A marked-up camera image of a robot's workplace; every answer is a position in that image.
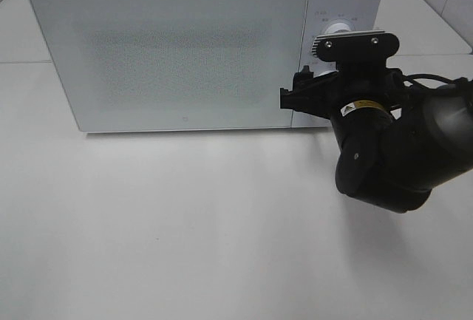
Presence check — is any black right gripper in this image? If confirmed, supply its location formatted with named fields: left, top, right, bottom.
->
left=279, top=61, right=405, bottom=119

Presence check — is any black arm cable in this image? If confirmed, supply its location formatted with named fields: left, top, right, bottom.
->
left=391, top=72, right=470, bottom=112

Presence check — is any white microwave door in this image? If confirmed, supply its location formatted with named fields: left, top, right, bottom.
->
left=30, top=0, right=306, bottom=133

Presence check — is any white timer knob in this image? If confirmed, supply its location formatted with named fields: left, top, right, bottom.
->
left=319, top=70, right=338, bottom=76

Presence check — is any upper white power knob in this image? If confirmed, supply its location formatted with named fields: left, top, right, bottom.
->
left=323, top=20, right=353, bottom=35

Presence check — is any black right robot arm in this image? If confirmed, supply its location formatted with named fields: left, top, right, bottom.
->
left=280, top=62, right=472, bottom=213

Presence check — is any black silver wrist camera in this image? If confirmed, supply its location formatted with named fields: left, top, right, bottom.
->
left=311, top=30, right=400, bottom=64

